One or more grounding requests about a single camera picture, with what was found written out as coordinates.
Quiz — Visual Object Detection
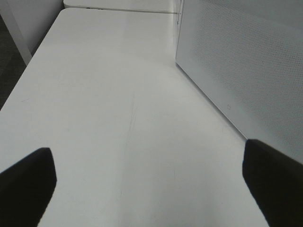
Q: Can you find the white microwave door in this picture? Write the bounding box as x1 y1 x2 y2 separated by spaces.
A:
176 0 303 162

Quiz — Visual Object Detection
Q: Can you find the white table leg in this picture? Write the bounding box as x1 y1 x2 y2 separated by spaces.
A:
0 0 32 65

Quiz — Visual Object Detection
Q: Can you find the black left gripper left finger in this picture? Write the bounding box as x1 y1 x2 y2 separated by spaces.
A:
0 148 57 227

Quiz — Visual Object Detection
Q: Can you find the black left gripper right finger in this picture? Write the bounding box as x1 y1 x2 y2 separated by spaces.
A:
242 139 303 227

